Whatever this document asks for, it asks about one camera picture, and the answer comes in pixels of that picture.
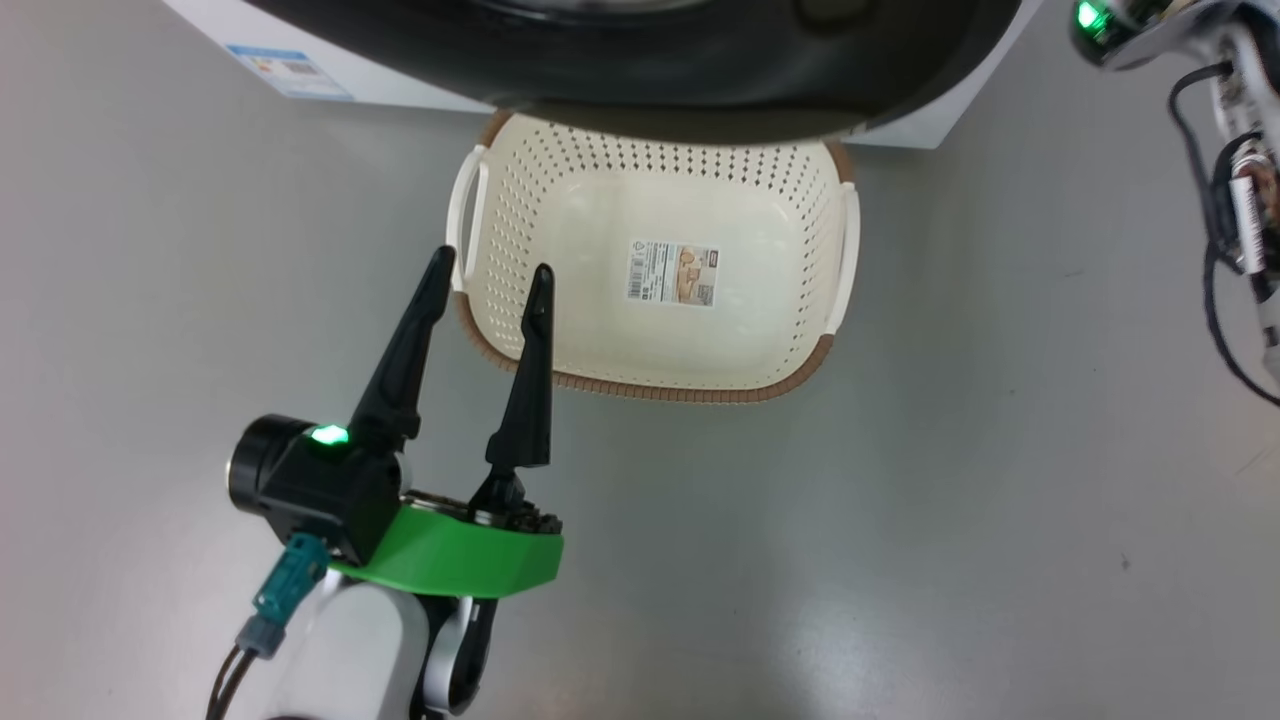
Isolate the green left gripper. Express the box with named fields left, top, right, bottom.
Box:
left=330, top=245, right=565, bottom=600

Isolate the grey round washing machine door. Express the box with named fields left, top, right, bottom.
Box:
left=245, top=0, right=1023, bottom=147

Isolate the paper label inside basket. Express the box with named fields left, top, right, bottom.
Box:
left=626, top=238, right=719, bottom=308

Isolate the cream perforated laundry basket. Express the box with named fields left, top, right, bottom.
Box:
left=446, top=110, right=861, bottom=405

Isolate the white front-load washing machine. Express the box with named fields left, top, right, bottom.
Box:
left=165, top=0, right=1043, bottom=151

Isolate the blue energy label sticker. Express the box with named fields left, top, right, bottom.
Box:
left=225, top=44, right=357, bottom=102

